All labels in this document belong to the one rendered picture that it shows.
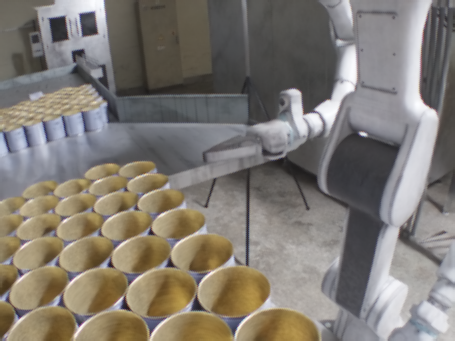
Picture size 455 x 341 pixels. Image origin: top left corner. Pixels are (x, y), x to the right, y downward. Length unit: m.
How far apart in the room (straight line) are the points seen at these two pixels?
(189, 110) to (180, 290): 0.81
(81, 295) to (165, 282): 0.10
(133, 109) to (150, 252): 0.84
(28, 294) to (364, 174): 0.58
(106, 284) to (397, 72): 0.56
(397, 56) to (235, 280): 0.46
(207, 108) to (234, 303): 0.79
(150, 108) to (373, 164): 0.77
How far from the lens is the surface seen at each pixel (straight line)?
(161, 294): 0.37
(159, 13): 7.05
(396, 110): 0.65
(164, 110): 1.14
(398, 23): 0.61
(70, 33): 5.65
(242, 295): 0.36
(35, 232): 0.54
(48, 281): 0.42
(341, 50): 1.00
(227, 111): 1.05
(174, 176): 0.77
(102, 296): 0.40
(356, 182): 0.67
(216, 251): 0.40
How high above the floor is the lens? 1.41
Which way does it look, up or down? 26 degrees down
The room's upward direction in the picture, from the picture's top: 4 degrees counter-clockwise
